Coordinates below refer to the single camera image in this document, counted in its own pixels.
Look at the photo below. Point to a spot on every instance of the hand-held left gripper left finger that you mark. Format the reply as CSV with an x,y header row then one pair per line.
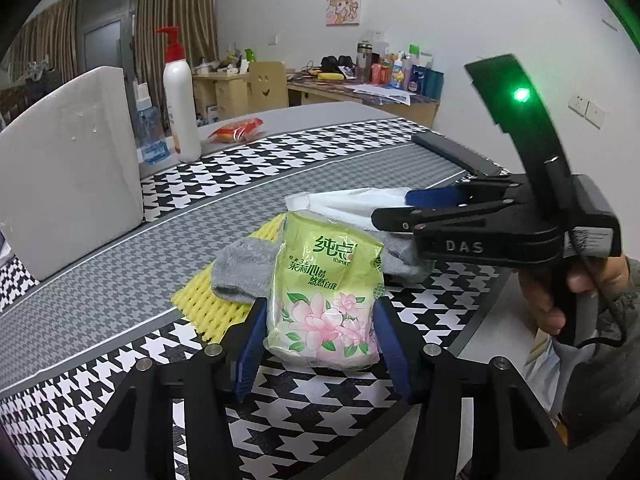
x,y
248,355

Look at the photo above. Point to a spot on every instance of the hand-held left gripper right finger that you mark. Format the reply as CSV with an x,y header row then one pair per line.
x,y
395,355

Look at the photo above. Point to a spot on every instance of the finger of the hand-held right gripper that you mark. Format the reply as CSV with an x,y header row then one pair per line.
x,y
395,220
425,197

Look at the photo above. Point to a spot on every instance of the yellow foam net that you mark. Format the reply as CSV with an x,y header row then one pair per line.
x,y
210,315

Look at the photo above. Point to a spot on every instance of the white plastic bag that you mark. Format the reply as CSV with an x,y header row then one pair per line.
x,y
340,207

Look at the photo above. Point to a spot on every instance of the grey sock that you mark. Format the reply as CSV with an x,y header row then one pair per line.
x,y
240,270

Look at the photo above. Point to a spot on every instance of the green floral tissue pack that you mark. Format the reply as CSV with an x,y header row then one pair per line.
x,y
320,300

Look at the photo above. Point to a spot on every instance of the white foam box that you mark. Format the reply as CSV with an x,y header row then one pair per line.
x,y
65,170

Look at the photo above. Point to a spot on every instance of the person's right forearm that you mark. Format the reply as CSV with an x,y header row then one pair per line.
x,y
615,370

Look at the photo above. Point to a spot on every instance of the person's right hand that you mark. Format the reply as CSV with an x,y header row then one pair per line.
x,y
537,300

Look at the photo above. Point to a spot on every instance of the black phone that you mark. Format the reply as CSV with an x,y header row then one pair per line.
x,y
450,150

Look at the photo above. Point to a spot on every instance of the printed paper sheets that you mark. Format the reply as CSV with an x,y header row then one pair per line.
x,y
385,92

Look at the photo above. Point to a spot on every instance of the cluster of toiletry bottles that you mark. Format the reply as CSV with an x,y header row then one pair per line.
x,y
400,72

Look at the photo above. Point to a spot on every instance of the wooden desk with patterned cover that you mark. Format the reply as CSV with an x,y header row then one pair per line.
x,y
345,96

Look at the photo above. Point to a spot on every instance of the houndstooth table cloth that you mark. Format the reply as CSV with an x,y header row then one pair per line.
x,y
150,270

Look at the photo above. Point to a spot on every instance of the yellow pouch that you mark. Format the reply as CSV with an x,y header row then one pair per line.
x,y
328,75

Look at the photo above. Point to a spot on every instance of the black headphones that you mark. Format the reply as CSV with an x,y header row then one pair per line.
x,y
335,63

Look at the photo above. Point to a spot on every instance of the red snack packet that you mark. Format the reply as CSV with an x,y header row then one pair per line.
x,y
237,131

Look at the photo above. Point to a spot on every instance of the wooden chair with smiley cutout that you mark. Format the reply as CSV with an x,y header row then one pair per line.
x,y
267,85

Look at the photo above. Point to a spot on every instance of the light wooden desk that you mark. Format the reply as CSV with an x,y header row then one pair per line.
x,y
225,100

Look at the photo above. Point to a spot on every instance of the green plastic jug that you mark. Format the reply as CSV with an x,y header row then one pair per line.
x,y
249,56

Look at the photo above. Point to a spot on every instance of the blue spray bottle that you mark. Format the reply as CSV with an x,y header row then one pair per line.
x,y
150,145

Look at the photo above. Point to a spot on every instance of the white pump bottle red top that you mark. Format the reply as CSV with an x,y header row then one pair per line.
x,y
182,110

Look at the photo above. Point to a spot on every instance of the brown curtain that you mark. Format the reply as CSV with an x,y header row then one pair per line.
x,y
175,0
45,40

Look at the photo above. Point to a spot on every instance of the glass balcony door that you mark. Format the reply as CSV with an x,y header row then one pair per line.
x,y
105,40

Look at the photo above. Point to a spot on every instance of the white wall socket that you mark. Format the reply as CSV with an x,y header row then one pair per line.
x,y
585,110

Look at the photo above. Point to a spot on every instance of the pink cartoon wall poster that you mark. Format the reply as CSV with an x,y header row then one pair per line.
x,y
343,4

